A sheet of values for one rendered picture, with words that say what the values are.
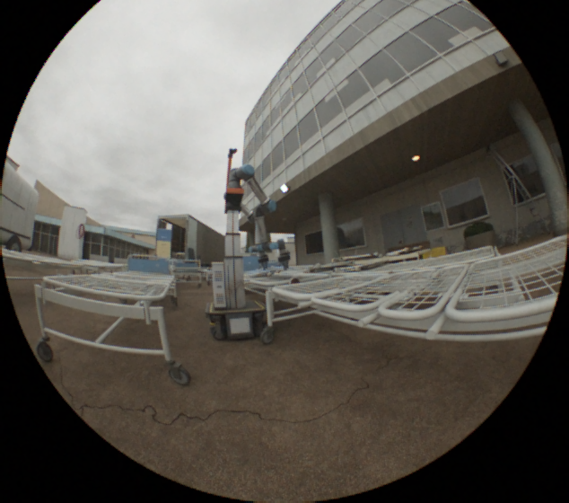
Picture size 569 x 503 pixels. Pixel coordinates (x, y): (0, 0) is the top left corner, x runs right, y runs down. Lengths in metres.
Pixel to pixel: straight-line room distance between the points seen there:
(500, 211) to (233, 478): 7.36
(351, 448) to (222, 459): 0.41
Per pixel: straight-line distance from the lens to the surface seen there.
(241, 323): 1.58
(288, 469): 0.74
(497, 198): 7.23
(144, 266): 3.01
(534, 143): 5.82
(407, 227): 7.36
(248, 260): 3.70
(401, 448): 0.79
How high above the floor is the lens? 0.68
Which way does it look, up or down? 15 degrees up
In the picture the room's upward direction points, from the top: 4 degrees counter-clockwise
